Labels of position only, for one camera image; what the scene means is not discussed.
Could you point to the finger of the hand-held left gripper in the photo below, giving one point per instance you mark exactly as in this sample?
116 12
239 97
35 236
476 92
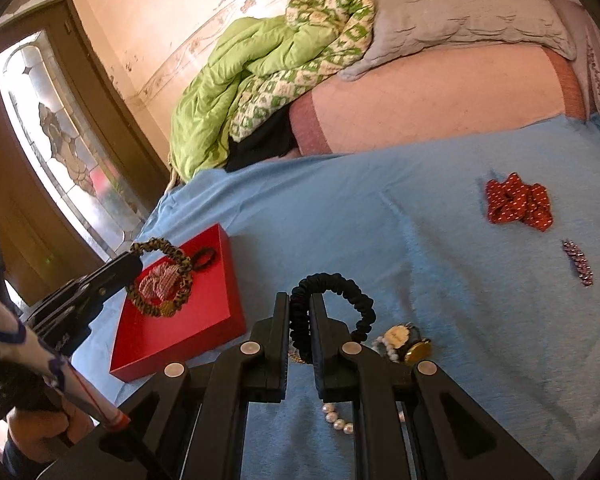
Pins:
115 272

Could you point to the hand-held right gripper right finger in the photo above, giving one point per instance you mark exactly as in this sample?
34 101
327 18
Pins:
317 340

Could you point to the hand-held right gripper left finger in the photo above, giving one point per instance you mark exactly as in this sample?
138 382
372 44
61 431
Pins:
285 340

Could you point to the black scrunchie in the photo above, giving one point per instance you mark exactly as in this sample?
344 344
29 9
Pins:
365 305

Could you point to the leopard print scrunchie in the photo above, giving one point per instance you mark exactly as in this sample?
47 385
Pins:
180 260

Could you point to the red jewelry box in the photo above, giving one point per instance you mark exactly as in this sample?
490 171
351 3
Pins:
195 325

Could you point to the round gold brooch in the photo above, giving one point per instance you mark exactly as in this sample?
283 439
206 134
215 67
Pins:
419 351

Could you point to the person's left hand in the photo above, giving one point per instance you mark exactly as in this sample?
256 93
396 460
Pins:
40 432

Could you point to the pink striped scrunchie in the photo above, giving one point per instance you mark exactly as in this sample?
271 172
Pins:
157 282

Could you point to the white round pendant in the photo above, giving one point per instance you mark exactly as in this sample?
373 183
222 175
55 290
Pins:
396 336

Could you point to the light blue blanket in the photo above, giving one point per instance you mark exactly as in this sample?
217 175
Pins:
380 220

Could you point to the wooden door with stained glass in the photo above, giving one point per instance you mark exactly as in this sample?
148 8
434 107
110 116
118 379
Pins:
55 135

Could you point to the black cloth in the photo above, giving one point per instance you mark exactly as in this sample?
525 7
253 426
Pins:
265 142

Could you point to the red polka dot scrunchie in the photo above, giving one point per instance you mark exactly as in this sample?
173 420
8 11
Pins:
515 202

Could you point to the green patterned quilt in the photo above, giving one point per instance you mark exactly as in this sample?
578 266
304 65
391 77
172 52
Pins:
260 60

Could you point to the pink bolster pillow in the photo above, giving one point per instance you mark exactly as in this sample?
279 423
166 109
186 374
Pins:
430 105

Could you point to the small red beaded piece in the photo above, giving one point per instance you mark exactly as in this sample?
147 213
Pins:
577 262

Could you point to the grey pillow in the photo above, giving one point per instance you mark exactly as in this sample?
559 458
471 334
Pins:
455 10

